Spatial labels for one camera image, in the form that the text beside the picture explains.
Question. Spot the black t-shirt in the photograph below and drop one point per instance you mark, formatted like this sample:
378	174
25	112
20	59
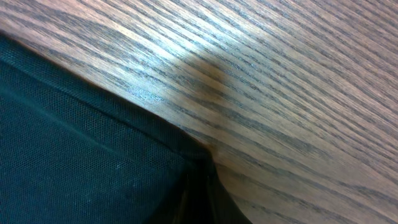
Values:
74	153

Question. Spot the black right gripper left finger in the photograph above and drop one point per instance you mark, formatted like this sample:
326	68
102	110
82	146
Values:
175	207

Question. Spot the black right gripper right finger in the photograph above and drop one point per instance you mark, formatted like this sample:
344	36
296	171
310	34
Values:
223	209

